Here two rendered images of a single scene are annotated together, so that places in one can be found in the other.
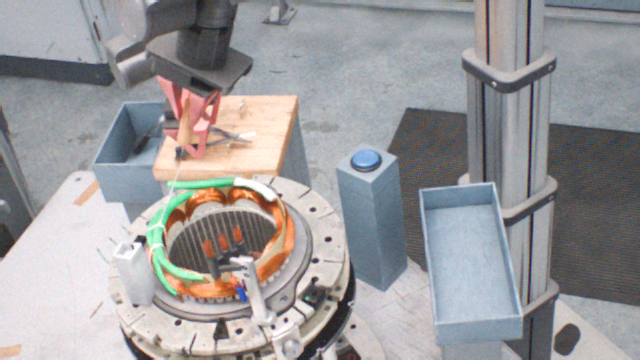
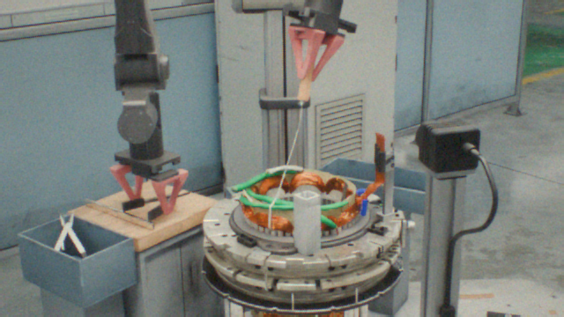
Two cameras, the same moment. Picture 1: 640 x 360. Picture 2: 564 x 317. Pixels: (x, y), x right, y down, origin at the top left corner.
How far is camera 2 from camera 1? 132 cm
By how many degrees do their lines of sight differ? 59
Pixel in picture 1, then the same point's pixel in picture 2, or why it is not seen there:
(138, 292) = (316, 236)
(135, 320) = (326, 259)
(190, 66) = (334, 15)
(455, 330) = not seen: hidden behind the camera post
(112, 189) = (93, 286)
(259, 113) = (147, 193)
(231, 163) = (188, 212)
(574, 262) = not seen: outside the picture
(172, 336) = (362, 248)
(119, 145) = (47, 267)
